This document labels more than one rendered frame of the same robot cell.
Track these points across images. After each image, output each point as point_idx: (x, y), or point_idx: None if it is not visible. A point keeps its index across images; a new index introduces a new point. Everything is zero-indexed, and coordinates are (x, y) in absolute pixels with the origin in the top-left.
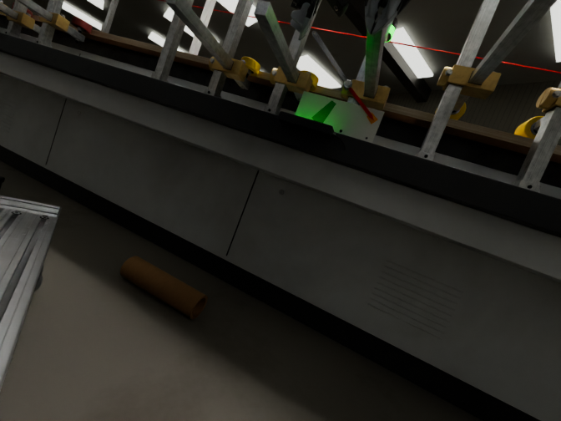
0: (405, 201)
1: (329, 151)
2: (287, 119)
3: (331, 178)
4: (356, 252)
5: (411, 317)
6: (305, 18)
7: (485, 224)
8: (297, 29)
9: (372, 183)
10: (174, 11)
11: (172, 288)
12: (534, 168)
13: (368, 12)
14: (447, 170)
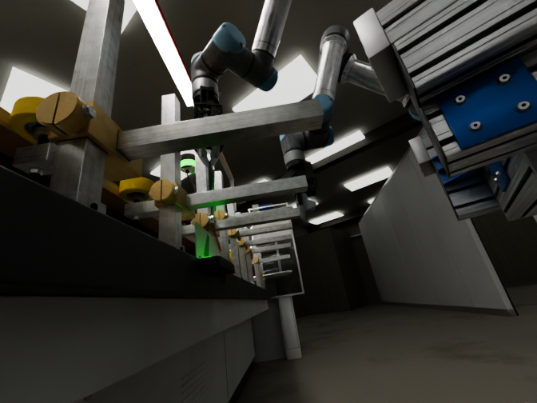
0: (228, 311)
1: (220, 289)
2: (224, 265)
3: (211, 317)
4: (168, 396)
5: None
6: (220, 153)
7: (238, 305)
8: (203, 153)
9: (221, 305)
10: (304, 119)
11: None
12: (240, 268)
13: (307, 210)
14: (239, 280)
